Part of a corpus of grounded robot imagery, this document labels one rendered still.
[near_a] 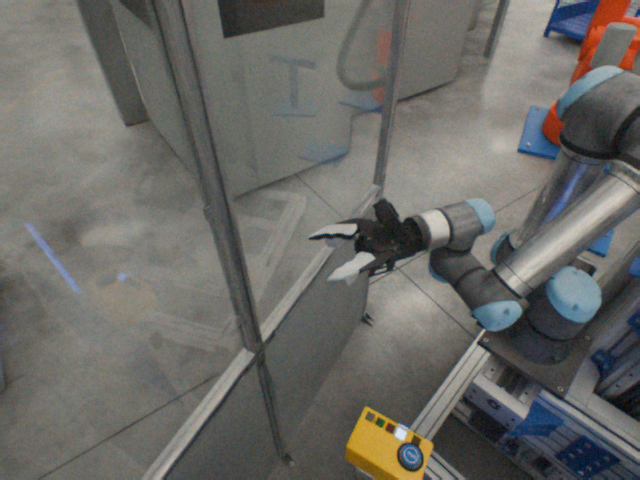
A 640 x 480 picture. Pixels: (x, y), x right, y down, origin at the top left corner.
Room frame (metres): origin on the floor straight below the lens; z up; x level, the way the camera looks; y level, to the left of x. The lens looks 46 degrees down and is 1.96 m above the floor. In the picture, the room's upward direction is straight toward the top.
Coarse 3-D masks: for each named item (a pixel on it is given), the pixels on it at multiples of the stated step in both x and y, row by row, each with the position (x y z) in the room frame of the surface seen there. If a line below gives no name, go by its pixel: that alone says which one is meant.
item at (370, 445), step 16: (384, 416) 0.32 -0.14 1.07; (368, 432) 0.29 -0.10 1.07; (384, 432) 0.29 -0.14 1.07; (352, 448) 0.26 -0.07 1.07; (368, 448) 0.26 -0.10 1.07; (384, 448) 0.26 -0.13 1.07; (400, 448) 0.26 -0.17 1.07; (368, 464) 0.24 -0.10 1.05; (384, 464) 0.23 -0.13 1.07; (400, 464) 0.23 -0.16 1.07
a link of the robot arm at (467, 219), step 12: (456, 204) 0.58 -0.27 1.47; (468, 204) 0.57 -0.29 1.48; (480, 204) 0.58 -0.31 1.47; (456, 216) 0.54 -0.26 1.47; (468, 216) 0.55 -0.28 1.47; (480, 216) 0.55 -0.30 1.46; (492, 216) 0.56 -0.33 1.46; (456, 228) 0.52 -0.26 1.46; (468, 228) 0.53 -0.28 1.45; (480, 228) 0.54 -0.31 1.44; (456, 240) 0.52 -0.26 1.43; (468, 240) 0.53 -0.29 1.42
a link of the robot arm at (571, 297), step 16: (560, 272) 0.57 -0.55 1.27; (576, 272) 0.57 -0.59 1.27; (544, 288) 0.55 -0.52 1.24; (560, 288) 0.53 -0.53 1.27; (576, 288) 0.53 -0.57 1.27; (592, 288) 0.53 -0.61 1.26; (544, 304) 0.52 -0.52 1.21; (560, 304) 0.50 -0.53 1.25; (576, 304) 0.49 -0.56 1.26; (592, 304) 0.49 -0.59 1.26; (544, 320) 0.51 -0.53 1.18; (560, 320) 0.49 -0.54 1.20; (576, 320) 0.48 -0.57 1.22; (560, 336) 0.48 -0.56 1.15
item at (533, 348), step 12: (516, 324) 0.55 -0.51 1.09; (528, 324) 0.53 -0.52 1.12; (516, 336) 0.54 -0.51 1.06; (528, 336) 0.51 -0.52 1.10; (540, 336) 0.50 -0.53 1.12; (516, 348) 0.50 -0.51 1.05; (528, 348) 0.49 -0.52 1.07; (540, 348) 0.48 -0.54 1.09; (552, 348) 0.48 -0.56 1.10; (564, 348) 0.48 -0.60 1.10; (540, 360) 0.47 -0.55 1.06; (552, 360) 0.46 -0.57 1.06
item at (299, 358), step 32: (352, 256) 1.07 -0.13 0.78; (320, 288) 0.83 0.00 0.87; (352, 288) 1.09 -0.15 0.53; (288, 320) 0.66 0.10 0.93; (320, 320) 0.83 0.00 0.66; (352, 320) 1.13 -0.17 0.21; (288, 352) 0.65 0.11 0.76; (320, 352) 0.83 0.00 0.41; (256, 384) 0.50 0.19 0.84; (288, 384) 0.63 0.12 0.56; (320, 384) 0.83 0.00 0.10; (224, 416) 0.39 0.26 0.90; (256, 416) 0.47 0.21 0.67; (288, 416) 0.60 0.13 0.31; (192, 448) 0.30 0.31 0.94; (224, 448) 0.35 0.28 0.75; (256, 448) 0.44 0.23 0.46
